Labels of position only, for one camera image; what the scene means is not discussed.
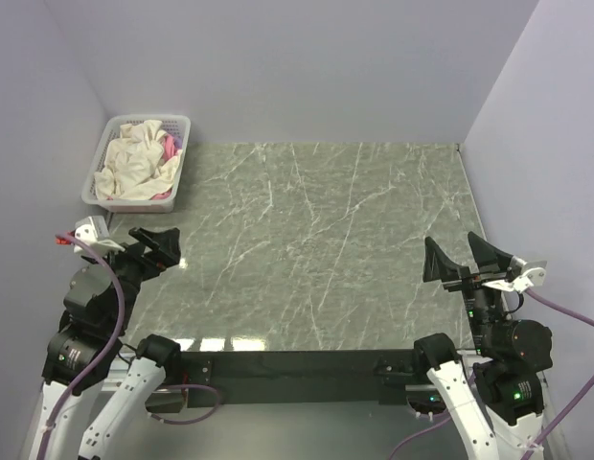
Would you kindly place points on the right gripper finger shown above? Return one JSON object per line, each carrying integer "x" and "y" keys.
{"x": 437, "y": 266}
{"x": 488, "y": 257}

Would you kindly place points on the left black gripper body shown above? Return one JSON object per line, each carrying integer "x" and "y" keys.
{"x": 150, "y": 254}

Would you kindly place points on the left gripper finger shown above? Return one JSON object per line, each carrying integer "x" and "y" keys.
{"x": 166, "y": 247}
{"x": 143, "y": 236}

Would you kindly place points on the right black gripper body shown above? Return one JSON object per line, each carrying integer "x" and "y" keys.
{"x": 468, "y": 280}

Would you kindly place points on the cream white t shirt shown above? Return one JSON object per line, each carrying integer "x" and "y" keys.
{"x": 132, "y": 166}

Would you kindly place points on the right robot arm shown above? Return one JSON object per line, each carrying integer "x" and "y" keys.
{"x": 497, "y": 403}

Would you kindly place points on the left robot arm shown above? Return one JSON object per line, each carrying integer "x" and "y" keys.
{"x": 97, "y": 309}

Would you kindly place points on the pink t shirt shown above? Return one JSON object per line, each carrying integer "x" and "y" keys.
{"x": 170, "y": 151}

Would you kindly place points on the white plastic laundry basket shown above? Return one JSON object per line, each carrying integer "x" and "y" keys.
{"x": 177, "y": 125}

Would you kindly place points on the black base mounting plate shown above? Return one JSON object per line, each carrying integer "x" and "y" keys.
{"x": 387, "y": 377}

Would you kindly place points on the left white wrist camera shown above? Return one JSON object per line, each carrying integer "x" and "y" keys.
{"x": 94, "y": 232}

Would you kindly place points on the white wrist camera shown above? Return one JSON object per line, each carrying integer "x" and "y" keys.
{"x": 521, "y": 275}
{"x": 94, "y": 232}

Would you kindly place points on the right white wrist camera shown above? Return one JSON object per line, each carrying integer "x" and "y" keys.
{"x": 521, "y": 275}

